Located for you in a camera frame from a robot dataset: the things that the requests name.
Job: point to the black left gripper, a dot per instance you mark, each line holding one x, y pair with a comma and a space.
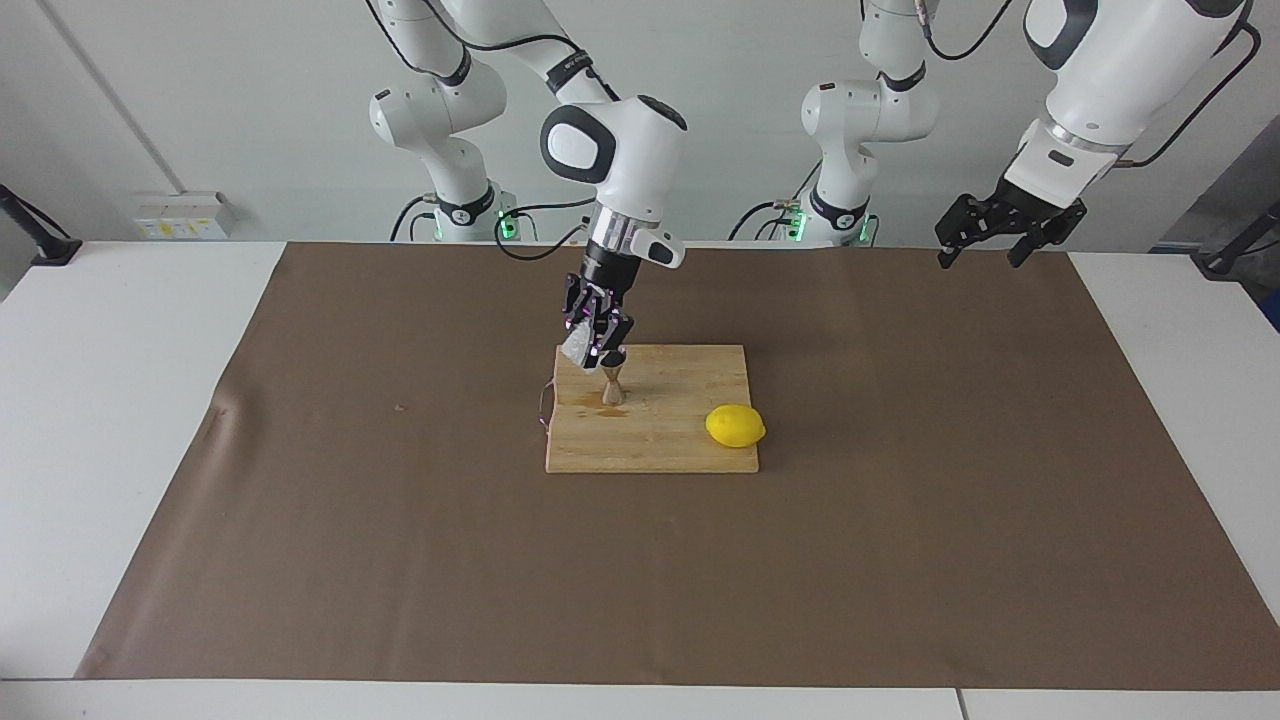
1040, 210

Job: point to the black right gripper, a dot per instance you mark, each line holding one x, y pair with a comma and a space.
608, 275

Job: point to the clear textured glass cup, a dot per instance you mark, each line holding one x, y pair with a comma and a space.
578, 348

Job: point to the steel double jigger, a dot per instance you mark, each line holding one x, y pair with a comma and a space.
612, 385

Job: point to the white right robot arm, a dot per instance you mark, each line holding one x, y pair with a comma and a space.
620, 150

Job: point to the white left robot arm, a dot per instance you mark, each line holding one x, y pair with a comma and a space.
1120, 80

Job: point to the wooden cutting board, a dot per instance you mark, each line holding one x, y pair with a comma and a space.
650, 440

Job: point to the yellow lemon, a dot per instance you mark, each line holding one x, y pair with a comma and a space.
735, 426

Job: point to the black clamp stand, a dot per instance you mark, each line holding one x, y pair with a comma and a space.
1235, 250
45, 245

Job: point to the blue object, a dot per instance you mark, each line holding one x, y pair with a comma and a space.
1273, 310

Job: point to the brown table mat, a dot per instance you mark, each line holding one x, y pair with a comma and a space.
400, 550

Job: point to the white wall socket box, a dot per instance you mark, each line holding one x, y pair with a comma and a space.
185, 215

